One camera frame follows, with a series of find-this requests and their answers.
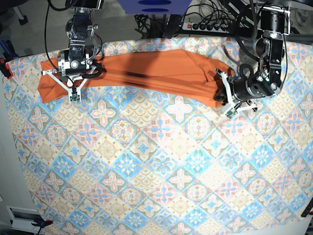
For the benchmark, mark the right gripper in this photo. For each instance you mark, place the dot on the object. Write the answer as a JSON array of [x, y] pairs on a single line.
[[85, 67]]

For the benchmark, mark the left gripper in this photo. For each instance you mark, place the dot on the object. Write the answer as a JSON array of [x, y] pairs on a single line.
[[242, 90]]

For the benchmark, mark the orange T-shirt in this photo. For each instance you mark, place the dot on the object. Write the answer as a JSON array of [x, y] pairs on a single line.
[[175, 72]]

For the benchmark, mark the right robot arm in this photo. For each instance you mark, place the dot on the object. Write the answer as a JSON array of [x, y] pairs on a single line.
[[80, 29]]

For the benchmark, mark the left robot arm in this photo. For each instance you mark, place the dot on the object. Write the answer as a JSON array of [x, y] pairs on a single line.
[[270, 26]]

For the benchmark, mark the white power strip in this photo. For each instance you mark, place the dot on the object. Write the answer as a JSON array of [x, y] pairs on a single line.
[[204, 27]]

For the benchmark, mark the red clamp left edge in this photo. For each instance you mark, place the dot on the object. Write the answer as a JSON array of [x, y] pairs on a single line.
[[5, 69]]

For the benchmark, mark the patterned tile tablecloth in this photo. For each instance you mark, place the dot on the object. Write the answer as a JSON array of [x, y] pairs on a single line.
[[128, 161]]

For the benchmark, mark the black clamp right edge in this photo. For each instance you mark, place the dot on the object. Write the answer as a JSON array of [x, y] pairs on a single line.
[[307, 210]]

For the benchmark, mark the blue clamp bottom left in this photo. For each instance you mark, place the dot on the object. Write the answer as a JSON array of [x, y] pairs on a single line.
[[41, 223]]

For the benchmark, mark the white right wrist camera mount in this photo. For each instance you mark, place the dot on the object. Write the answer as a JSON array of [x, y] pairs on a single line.
[[52, 86]]

